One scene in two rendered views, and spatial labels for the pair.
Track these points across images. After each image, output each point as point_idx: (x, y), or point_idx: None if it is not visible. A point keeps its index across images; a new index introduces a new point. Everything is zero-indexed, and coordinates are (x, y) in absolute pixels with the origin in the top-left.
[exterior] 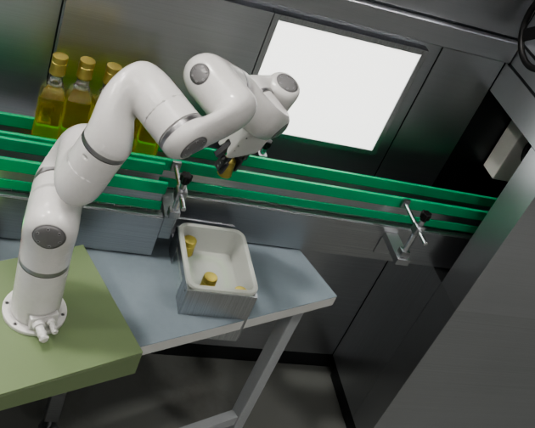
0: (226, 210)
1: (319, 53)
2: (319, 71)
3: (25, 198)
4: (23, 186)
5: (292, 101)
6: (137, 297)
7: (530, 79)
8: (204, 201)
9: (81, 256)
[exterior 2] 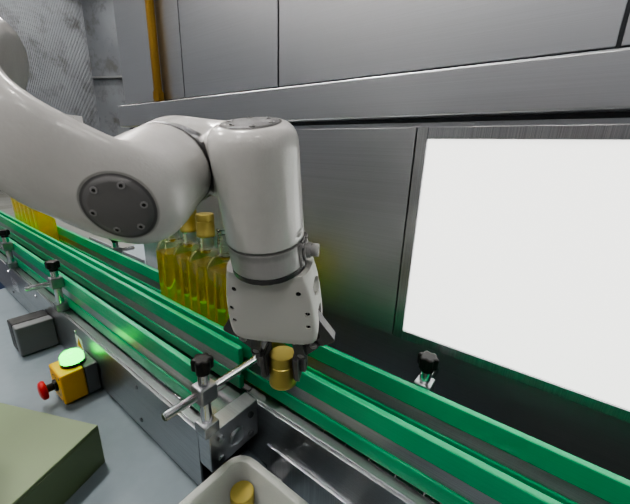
0: (330, 464)
1: (528, 191)
2: (537, 231)
3: (108, 350)
4: (112, 337)
5: (240, 157)
6: None
7: None
8: (296, 432)
9: (69, 440)
